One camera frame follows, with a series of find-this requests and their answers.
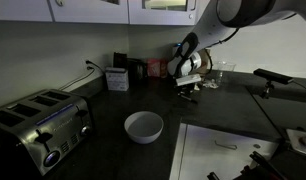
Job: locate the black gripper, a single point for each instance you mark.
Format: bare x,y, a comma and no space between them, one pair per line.
188,87

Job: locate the dark marker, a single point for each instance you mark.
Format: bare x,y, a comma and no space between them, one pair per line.
188,98

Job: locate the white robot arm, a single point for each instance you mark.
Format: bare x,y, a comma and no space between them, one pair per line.
226,20

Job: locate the white bowl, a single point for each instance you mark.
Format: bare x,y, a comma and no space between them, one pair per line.
143,127

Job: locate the crumpled white wrapper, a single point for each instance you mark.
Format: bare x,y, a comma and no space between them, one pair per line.
211,84

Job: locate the printed cardboard box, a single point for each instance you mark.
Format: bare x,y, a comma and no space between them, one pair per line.
156,68

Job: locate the clear glass measuring cup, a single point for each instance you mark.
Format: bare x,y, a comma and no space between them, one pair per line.
224,71

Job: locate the black countertop appliance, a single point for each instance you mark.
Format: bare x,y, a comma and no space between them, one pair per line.
137,69

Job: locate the white carton box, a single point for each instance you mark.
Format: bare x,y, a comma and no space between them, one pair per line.
117,79

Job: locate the glass-front upper cabinet door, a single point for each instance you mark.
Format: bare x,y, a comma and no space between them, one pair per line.
163,13

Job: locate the white upper cabinet door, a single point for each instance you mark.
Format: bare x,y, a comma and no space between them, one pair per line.
89,11
21,10

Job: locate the silver four-slot toaster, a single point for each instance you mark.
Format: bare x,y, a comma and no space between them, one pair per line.
39,130

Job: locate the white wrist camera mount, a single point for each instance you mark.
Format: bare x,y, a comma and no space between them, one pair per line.
189,80

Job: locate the black camera on stand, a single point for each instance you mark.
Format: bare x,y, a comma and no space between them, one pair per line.
272,77

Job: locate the white wall outlet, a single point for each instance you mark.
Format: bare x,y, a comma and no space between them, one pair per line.
88,65

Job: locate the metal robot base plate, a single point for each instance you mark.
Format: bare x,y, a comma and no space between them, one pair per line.
301,141

